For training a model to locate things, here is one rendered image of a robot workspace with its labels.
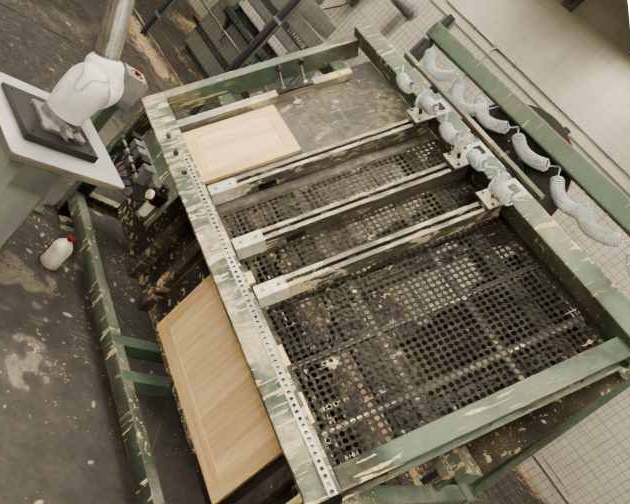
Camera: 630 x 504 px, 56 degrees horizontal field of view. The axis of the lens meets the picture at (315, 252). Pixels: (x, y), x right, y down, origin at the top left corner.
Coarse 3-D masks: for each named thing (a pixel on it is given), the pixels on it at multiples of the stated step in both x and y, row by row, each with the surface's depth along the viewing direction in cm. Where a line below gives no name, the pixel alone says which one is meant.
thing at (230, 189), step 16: (416, 112) 278; (448, 112) 277; (384, 128) 277; (400, 128) 277; (416, 128) 279; (336, 144) 272; (352, 144) 272; (368, 144) 274; (384, 144) 278; (288, 160) 268; (304, 160) 267; (320, 160) 269; (336, 160) 273; (240, 176) 263; (256, 176) 262; (272, 176) 264; (288, 176) 268; (224, 192) 259; (240, 192) 263
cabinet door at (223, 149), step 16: (256, 112) 298; (272, 112) 297; (208, 128) 292; (224, 128) 292; (240, 128) 292; (256, 128) 291; (272, 128) 290; (192, 144) 286; (208, 144) 286; (224, 144) 285; (240, 144) 284; (256, 144) 284; (272, 144) 283; (288, 144) 282; (208, 160) 279; (224, 160) 278; (240, 160) 277; (256, 160) 276; (272, 160) 277; (208, 176) 272; (224, 176) 272
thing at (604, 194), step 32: (448, 32) 340; (480, 64) 320; (512, 96) 303; (544, 128) 288; (576, 160) 274; (448, 192) 306; (608, 192) 261; (576, 416) 255; (448, 480) 247; (480, 480) 280
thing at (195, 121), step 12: (336, 72) 311; (348, 72) 311; (324, 84) 309; (264, 96) 302; (276, 96) 302; (288, 96) 305; (216, 108) 298; (228, 108) 298; (240, 108) 298; (252, 108) 301; (180, 120) 294; (192, 120) 294; (204, 120) 295; (216, 120) 298
